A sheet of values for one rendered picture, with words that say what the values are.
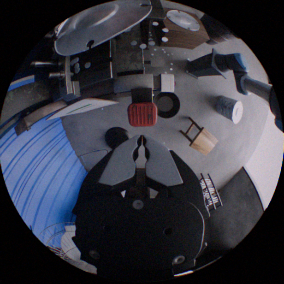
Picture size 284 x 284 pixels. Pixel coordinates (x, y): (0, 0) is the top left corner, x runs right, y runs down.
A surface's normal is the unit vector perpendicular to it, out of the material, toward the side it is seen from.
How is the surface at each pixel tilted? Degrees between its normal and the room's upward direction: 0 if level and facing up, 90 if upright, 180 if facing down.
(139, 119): 0
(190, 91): 0
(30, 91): 90
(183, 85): 0
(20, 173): 90
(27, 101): 90
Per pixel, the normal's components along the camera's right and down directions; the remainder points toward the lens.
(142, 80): -0.03, 0.54
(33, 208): 1.00, -0.04
